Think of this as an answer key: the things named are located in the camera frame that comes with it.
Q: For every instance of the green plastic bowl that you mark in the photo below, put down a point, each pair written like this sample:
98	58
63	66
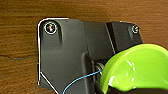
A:
143	66

